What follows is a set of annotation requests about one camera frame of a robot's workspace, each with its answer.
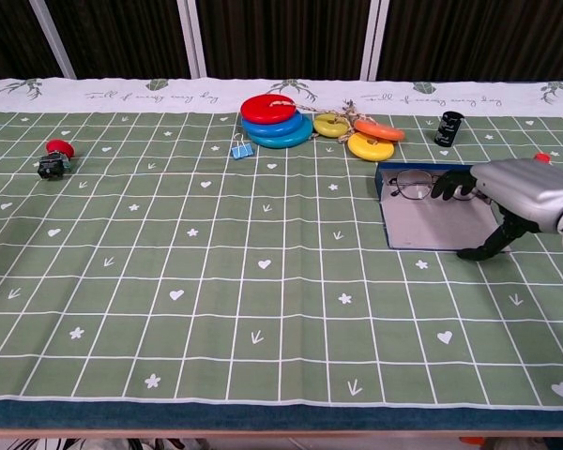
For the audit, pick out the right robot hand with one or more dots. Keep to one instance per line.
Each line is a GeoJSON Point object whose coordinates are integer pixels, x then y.
{"type": "Point", "coordinates": [525, 192]}

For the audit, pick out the blue glasses case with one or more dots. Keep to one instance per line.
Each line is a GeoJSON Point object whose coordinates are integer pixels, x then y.
{"type": "Point", "coordinates": [431, 225]}

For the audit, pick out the dark pleated curtain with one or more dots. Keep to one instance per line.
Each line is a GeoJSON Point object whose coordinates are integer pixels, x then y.
{"type": "Point", "coordinates": [281, 37]}

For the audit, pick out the blue binder clip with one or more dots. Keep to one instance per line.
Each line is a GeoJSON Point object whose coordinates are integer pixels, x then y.
{"type": "Point", "coordinates": [242, 151]}

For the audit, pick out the black cylinder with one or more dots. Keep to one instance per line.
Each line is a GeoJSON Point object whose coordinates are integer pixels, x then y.
{"type": "Point", "coordinates": [448, 129]}

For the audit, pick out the thin-framed eyeglasses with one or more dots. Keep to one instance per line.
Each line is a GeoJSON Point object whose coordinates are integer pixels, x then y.
{"type": "Point", "coordinates": [413, 184]}

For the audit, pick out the red emergency stop button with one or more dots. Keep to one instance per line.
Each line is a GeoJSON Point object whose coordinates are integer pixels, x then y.
{"type": "Point", "coordinates": [59, 147]}

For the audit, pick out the grey metal support bar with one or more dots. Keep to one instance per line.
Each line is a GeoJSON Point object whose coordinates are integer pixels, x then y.
{"type": "Point", "coordinates": [374, 37]}
{"type": "Point", "coordinates": [51, 37]}
{"type": "Point", "coordinates": [191, 37]}

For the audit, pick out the red plastic cap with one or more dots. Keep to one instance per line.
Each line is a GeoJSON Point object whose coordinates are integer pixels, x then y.
{"type": "Point", "coordinates": [542, 157]}

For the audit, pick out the dark blue under cloth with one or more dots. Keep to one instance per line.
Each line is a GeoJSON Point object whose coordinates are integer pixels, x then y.
{"type": "Point", "coordinates": [281, 417]}

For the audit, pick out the green grid tablecloth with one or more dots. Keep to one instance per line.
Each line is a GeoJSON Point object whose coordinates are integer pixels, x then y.
{"type": "Point", "coordinates": [216, 281]}

